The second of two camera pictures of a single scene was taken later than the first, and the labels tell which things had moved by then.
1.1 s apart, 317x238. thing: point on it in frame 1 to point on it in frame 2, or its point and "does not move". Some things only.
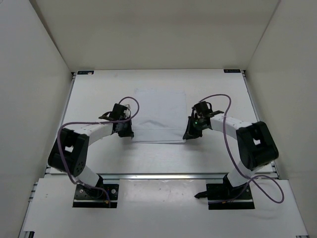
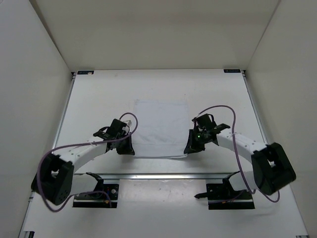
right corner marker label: (232, 71) does not move
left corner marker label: (85, 72) does not move
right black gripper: (190, 133) to (191, 147)
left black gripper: (128, 133) to (128, 149)
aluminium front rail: (147, 176) does not move
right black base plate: (219, 192) does not move
